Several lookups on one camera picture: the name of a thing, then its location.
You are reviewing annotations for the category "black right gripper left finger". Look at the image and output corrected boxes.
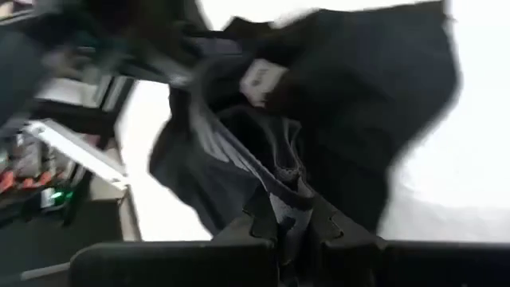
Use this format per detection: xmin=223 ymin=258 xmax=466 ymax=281
xmin=69 ymin=202 xmax=280 ymax=287

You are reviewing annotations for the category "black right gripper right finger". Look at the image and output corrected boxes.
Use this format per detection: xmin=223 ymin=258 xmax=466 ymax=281
xmin=308 ymin=199 xmax=510 ymax=287

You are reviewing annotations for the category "black garment with print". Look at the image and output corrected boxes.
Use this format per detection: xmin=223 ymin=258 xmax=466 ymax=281
xmin=148 ymin=0 xmax=462 ymax=280

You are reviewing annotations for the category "white metal bracket plate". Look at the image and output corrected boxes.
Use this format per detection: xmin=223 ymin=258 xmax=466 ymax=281
xmin=24 ymin=119 xmax=129 ymax=191

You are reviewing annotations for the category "black aluminium table frame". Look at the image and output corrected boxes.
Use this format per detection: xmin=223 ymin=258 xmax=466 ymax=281
xmin=29 ymin=75 xmax=136 ymax=139

